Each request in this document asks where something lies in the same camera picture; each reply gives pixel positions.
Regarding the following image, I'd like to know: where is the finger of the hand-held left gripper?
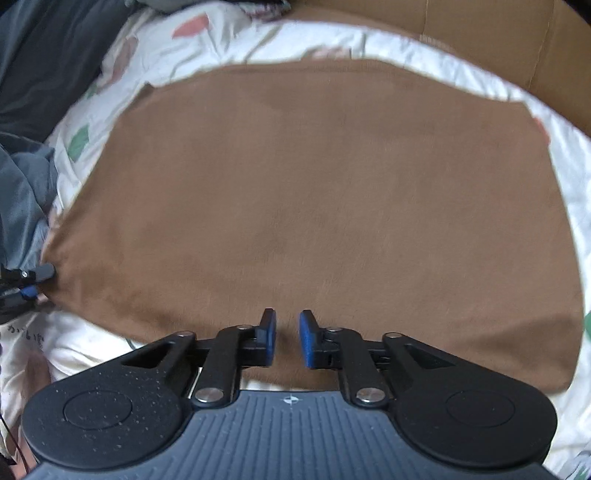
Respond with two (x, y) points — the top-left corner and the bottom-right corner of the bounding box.
(0, 262), (57, 289)
(0, 285), (40, 324)

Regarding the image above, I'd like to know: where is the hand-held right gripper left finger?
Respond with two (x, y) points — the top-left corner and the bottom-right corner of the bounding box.
(62, 308), (278, 409)

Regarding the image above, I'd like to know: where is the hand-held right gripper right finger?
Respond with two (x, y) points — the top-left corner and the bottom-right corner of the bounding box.
(299, 309), (504, 409)

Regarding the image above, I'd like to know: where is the brown printed t-shirt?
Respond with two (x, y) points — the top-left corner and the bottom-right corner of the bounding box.
(41, 58), (585, 395)

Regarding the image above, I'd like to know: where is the cream printed blanket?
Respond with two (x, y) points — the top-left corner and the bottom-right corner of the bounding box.
(0, 0), (591, 480)

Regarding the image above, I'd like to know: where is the flattened cardboard sheet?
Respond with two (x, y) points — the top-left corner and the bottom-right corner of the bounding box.
(286, 0), (591, 121)

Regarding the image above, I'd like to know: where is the dark grey pillow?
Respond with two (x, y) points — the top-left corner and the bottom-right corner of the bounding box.
(0, 0), (134, 144)

